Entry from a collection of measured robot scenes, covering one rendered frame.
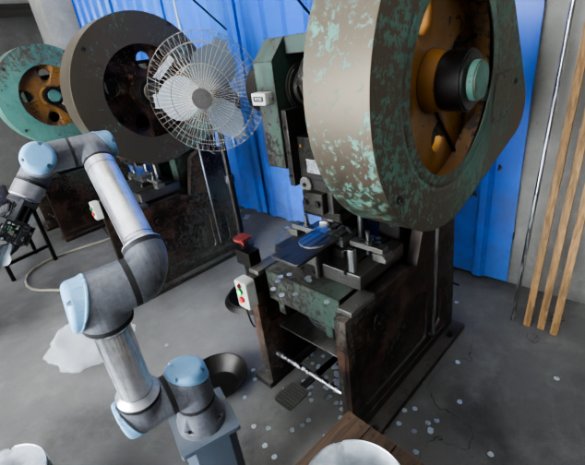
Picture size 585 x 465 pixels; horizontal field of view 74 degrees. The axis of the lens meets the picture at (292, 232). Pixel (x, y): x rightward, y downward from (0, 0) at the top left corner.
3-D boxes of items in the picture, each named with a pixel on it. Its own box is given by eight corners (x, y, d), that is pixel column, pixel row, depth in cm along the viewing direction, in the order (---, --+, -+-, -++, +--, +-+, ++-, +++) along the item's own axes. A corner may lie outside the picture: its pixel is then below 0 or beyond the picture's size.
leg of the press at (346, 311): (364, 458, 151) (351, 258, 112) (341, 440, 159) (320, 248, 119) (464, 328, 207) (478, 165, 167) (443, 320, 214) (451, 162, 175)
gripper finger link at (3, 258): (-6, 279, 97) (9, 244, 99) (-15, 274, 100) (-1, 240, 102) (7, 281, 100) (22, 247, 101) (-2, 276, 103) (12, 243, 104)
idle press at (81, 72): (150, 318, 251) (40, 12, 175) (98, 271, 318) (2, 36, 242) (312, 229, 340) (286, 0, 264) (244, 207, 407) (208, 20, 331)
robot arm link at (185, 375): (220, 398, 117) (211, 364, 111) (179, 424, 110) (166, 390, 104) (204, 375, 126) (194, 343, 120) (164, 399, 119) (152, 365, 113)
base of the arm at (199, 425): (185, 450, 113) (176, 427, 109) (173, 414, 126) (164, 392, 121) (232, 423, 120) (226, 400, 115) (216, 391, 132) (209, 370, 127)
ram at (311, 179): (327, 219, 140) (318, 137, 127) (296, 211, 150) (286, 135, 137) (354, 202, 151) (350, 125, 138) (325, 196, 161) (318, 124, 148)
